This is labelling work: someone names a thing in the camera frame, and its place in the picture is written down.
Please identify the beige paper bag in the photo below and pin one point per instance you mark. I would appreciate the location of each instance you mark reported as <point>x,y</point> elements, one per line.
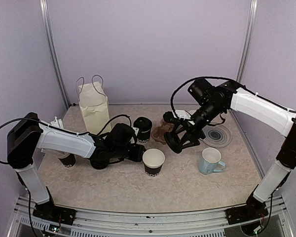
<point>93,104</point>

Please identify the aluminium front rail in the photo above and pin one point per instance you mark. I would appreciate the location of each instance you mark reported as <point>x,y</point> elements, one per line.
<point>205,223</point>

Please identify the right aluminium corner post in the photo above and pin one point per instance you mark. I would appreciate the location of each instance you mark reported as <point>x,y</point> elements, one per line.
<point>248,38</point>

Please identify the light blue ceramic mug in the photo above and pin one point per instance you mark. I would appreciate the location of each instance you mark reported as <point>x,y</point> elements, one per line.
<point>211,161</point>

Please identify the aluminium corner post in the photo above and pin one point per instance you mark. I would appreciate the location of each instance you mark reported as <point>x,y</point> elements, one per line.
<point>248,38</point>
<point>53,54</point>

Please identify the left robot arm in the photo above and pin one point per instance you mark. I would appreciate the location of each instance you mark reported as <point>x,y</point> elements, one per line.
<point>100,149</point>

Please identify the bundle of white straws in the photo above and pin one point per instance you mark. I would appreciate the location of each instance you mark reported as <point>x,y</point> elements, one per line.
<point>57,123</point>

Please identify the stack of black lids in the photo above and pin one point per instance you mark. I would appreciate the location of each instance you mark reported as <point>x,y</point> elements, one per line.
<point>99,164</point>

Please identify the grey swirl silicone lid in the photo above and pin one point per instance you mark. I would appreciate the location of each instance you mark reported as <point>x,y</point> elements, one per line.
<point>217,136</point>

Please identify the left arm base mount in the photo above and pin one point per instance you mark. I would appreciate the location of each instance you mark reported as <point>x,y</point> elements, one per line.
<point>49,211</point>

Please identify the black cup holding straws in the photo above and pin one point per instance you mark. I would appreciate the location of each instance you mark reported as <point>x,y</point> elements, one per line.
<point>68,160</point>

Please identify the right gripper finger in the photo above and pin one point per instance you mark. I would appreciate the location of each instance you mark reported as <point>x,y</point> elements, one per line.
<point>178,131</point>
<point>185,143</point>

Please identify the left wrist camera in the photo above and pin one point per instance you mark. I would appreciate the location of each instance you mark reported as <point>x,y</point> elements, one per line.
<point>136,130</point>

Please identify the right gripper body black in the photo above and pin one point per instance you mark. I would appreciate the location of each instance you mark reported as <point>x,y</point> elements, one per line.
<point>191,128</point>

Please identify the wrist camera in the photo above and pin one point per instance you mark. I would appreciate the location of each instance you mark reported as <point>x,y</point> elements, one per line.
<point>177,116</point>
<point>136,130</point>

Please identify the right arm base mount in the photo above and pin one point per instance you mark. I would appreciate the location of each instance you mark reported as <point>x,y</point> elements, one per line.
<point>246,212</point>

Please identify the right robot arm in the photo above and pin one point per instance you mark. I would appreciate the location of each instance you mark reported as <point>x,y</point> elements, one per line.
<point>231,95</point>

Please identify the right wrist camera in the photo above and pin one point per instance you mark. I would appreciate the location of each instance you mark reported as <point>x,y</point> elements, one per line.
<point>177,116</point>

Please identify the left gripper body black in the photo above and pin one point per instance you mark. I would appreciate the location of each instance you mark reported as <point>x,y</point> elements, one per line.
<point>135,157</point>

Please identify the left aluminium corner post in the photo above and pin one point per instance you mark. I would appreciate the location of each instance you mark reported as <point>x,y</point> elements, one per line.
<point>53,54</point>

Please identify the brown pulp cup carrier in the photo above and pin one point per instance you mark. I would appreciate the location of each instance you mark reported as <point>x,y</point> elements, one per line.
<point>158,132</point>

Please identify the black plastic cup lid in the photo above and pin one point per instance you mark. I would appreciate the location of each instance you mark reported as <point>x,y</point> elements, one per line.
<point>143,124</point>

